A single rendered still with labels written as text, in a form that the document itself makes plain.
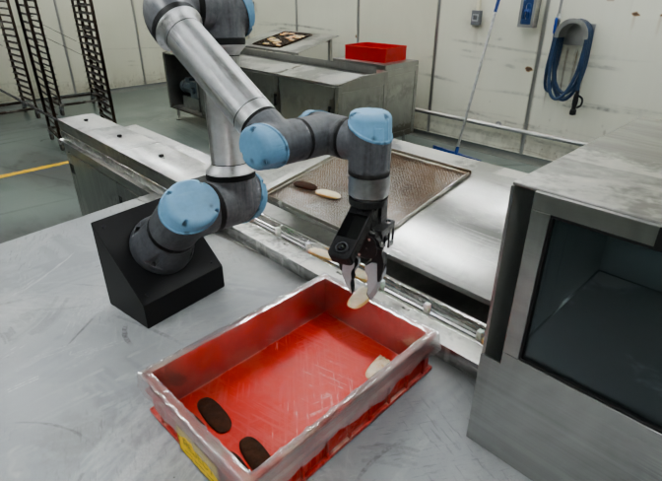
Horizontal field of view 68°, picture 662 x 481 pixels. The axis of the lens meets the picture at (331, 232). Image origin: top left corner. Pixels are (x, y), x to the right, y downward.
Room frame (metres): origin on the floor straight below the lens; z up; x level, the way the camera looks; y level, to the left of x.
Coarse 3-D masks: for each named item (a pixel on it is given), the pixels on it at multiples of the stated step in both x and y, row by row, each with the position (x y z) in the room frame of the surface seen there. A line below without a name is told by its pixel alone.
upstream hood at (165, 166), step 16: (64, 128) 2.46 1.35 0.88; (80, 128) 2.32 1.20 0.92; (96, 128) 2.32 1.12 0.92; (112, 128) 2.32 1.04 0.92; (96, 144) 2.16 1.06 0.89; (112, 144) 2.06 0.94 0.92; (128, 144) 2.06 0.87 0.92; (144, 144) 2.06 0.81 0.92; (160, 144) 2.06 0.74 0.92; (128, 160) 1.90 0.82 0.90; (144, 160) 1.85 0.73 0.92; (160, 160) 1.85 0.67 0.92; (176, 160) 1.85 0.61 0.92; (192, 160) 1.85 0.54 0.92; (160, 176) 1.71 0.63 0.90; (176, 176) 1.66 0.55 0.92; (192, 176) 1.66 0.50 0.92
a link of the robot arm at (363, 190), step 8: (352, 176) 0.86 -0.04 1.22; (352, 184) 0.81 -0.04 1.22; (360, 184) 0.80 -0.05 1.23; (368, 184) 0.80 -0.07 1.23; (376, 184) 0.80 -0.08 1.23; (384, 184) 0.81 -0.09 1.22; (352, 192) 0.81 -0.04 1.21; (360, 192) 0.80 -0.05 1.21; (368, 192) 0.80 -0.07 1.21; (376, 192) 0.80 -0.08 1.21; (384, 192) 0.81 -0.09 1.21; (360, 200) 0.81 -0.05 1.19; (368, 200) 0.80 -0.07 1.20; (376, 200) 0.80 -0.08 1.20
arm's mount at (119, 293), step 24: (120, 216) 1.07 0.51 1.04; (144, 216) 1.10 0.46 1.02; (96, 240) 1.02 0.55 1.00; (120, 240) 1.02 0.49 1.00; (120, 264) 0.97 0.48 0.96; (192, 264) 1.06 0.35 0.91; (216, 264) 1.09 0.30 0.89; (120, 288) 0.97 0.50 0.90; (144, 288) 0.95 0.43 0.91; (168, 288) 0.98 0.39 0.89; (192, 288) 1.02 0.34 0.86; (216, 288) 1.08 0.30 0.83; (144, 312) 0.92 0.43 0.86; (168, 312) 0.96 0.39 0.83
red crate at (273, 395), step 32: (320, 320) 0.95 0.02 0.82; (288, 352) 0.83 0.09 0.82; (320, 352) 0.83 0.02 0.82; (352, 352) 0.83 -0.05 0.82; (384, 352) 0.83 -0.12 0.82; (224, 384) 0.74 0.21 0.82; (256, 384) 0.74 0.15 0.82; (288, 384) 0.74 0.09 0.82; (320, 384) 0.74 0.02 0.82; (352, 384) 0.74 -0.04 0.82; (160, 416) 0.65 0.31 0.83; (256, 416) 0.66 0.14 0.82; (288, 416) 0.66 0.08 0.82; (320, 416) 0.66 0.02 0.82
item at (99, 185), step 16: (128, 128) 2.71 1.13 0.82; (144, 128) 2.71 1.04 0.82; (64, 144) 2.50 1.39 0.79; (176, 144) 2.41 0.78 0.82; (80, 160) 2.35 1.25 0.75; (96, 160) 2.16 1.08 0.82; (208, 160) 2.16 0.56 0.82; (80, 176) 2.40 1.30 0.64; (96, 176) 2.23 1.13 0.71; (112, 176) 2.06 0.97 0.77; (128, 176) 1.94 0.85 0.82; (80, 192) 2.45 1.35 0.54; (96, 192) 2.26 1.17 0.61; (112, 192) 2.10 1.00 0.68; (128, 192) 1.95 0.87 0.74; (144, 192) 1.83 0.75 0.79; (80, 208) 2.50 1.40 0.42; (96, 208) 2.31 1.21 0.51
